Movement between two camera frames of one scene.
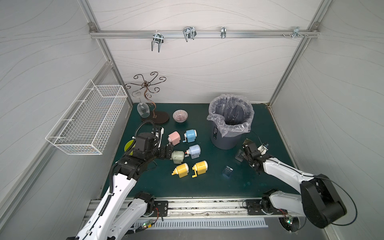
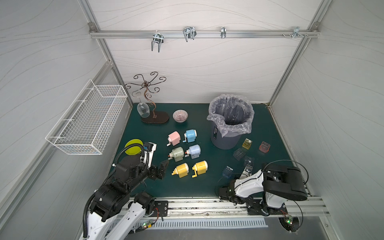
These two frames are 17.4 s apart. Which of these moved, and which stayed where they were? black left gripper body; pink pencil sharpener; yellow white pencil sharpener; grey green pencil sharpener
Moved: black left gripper body
Stayed: pink pencil sharpener; grey green pencil sharpener; yellow white pencil sharpener
